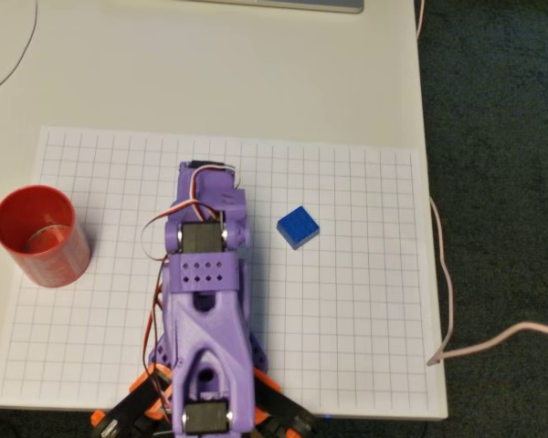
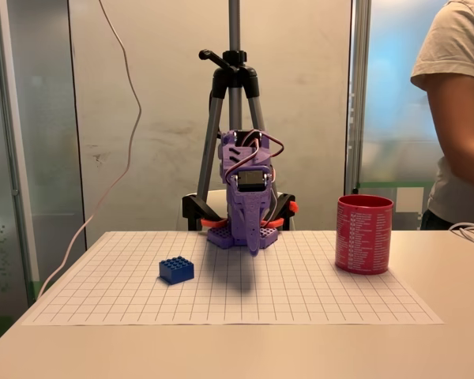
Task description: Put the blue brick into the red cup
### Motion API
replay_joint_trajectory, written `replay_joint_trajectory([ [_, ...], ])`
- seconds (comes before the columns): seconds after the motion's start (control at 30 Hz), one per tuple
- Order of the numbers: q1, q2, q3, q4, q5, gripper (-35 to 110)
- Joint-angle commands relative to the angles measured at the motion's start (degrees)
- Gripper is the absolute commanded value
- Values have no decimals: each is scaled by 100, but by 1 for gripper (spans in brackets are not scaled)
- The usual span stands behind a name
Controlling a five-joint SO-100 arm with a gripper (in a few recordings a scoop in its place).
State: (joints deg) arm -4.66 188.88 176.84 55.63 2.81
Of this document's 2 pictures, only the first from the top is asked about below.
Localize thin grey wire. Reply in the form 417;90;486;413
0;0;38;99

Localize blue square brick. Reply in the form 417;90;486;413
277;205;321;251

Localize pink cable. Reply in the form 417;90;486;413
414;0;548;367

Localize red plastic cup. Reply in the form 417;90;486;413
0;184;92;289

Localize red white black servo cable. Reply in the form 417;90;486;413
140;162;244;425

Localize silver laptop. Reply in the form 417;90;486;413
104;0;364;15

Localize white grid paper sheet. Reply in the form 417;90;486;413
0;126;433;412

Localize orange black table clamp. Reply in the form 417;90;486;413
251;368;319;438
90;364;174;438

